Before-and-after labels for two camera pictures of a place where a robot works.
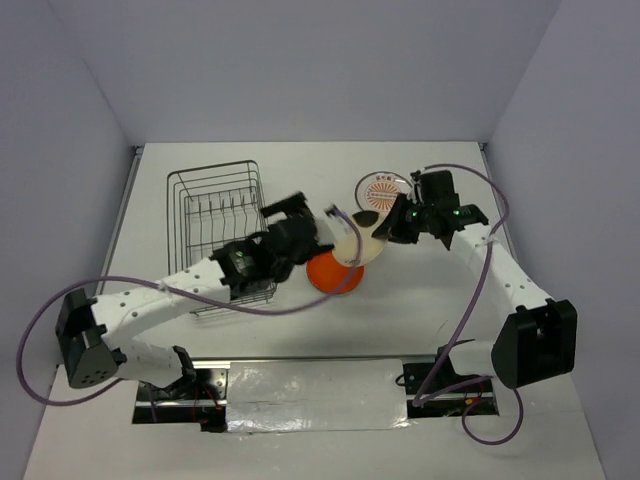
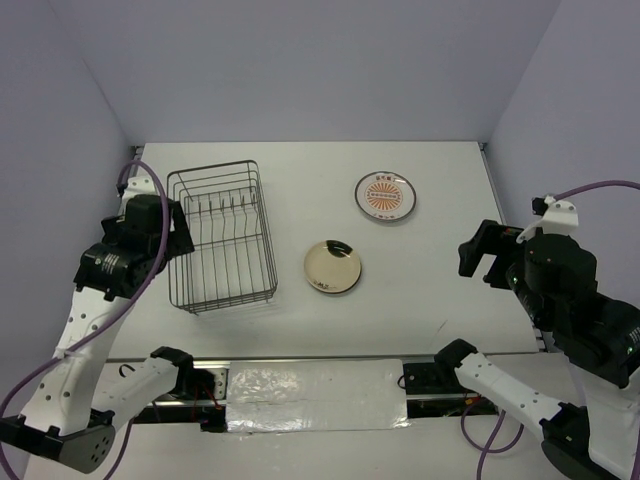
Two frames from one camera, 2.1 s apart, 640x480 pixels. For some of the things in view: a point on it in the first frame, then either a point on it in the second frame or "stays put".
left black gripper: x=290 y=203 to x=179 y=239
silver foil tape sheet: x=316 y=395 stays put
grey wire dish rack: x=208 y=207 stays put
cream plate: x=345 y=242 to x=332 y=266
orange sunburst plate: x=378 y=191 stays put
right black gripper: x=387 y=229 to x=491 y=235
